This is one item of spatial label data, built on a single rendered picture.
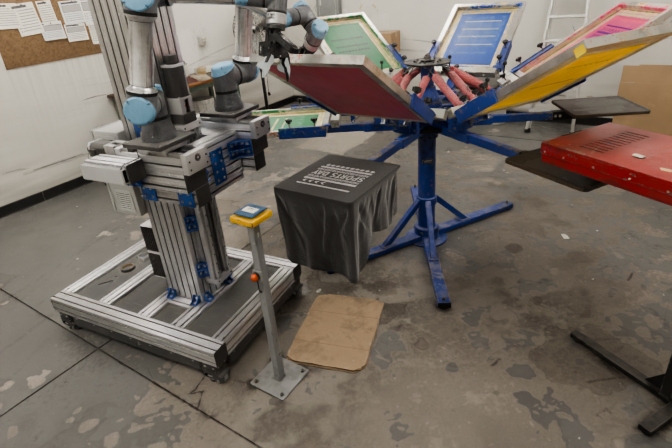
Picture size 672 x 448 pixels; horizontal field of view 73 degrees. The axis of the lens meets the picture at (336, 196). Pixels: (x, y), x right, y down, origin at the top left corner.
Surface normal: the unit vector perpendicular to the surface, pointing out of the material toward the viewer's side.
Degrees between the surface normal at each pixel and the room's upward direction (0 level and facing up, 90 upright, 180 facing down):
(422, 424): 0
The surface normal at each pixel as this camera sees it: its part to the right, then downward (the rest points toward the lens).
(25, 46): 0.84, 0.17
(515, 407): -0.07, -0.90
